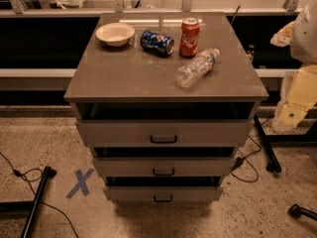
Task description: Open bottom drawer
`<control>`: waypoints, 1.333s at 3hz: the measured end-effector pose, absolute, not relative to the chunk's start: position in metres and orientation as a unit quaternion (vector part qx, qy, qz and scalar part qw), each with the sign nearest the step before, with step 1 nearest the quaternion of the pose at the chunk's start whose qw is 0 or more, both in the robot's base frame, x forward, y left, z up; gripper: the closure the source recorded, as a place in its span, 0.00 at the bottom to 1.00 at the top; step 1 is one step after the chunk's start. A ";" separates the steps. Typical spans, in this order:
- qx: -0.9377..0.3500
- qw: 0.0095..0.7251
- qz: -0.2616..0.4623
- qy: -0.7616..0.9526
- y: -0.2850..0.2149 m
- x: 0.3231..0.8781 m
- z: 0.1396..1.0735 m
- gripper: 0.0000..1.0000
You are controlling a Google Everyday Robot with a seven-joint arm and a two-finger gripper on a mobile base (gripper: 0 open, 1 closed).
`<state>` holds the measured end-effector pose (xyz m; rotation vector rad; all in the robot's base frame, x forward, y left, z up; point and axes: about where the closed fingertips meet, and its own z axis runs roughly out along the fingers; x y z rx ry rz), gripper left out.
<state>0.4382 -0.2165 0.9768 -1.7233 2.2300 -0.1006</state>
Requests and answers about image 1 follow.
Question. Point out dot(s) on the blue tape cross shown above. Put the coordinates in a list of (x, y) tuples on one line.
[(81, 183)]

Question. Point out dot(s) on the red coca-cola can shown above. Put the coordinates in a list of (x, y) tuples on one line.
[(190, 29)]

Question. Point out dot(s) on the blue pepsi can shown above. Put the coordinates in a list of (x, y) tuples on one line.
[(156, 42)]

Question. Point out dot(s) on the white bowl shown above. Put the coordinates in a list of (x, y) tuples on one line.
[(115, 34)]

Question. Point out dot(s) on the black caster foot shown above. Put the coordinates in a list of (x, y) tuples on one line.
[(296, 211)]

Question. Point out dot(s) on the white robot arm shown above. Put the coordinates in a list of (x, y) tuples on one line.
[(298, 93)]

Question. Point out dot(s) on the black stand leg right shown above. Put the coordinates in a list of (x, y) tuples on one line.
[(304, 140)]

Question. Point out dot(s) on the grey drawer cabinet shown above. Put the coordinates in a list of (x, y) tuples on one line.
[(130, 84)]

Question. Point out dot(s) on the black stand leg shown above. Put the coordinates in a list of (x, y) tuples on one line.
[(28, 209), (304, 140)]

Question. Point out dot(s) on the black stand leg left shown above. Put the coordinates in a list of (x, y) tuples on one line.
[(28, 209)]

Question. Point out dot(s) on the clear plastic water bottle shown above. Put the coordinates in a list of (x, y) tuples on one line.
[(188, 74)]

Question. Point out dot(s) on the grey drawer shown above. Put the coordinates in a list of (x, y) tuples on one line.
[(162, 193), (159, 133), (163, 167)]

